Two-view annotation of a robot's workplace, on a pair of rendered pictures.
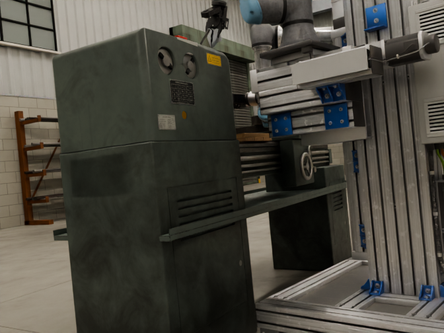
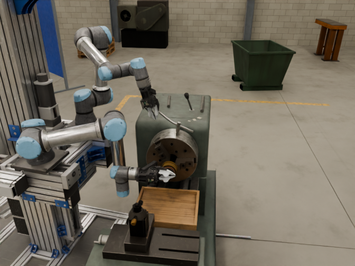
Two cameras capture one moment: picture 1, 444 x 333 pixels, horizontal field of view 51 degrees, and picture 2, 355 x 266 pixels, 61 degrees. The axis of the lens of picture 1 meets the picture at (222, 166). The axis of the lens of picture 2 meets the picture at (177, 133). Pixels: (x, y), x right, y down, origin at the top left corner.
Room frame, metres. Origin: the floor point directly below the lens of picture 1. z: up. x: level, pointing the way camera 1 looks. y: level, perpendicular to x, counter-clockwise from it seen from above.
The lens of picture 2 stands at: (3.81, -0.60, 2.06)
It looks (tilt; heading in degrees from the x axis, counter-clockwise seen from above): 27 degrees down; 154
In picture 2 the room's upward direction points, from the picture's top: straight up
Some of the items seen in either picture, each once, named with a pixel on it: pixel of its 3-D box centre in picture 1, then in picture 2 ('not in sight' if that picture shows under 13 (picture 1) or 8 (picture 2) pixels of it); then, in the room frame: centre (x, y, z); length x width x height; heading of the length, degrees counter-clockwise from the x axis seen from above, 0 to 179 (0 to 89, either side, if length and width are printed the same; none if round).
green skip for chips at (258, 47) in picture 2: not in sight; (258, 65); (-1.34, 3.82, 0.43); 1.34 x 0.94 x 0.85; 160
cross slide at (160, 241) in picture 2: (260, 129); (152, 244); (2.82, -0.25, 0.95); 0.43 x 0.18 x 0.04; 58
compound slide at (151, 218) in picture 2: (267, 119); (140, 231); (2.76, -0.29, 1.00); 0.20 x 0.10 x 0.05; 148
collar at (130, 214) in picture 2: not in sight; (137, 212); (2.78, -0.30, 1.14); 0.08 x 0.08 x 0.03
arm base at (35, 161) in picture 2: not in sight; (38, 150); (2.15, -0.66, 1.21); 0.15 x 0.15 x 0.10
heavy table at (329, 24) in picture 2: not in sight; (326, 38); (-2.86, 7.66, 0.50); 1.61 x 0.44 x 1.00; 148
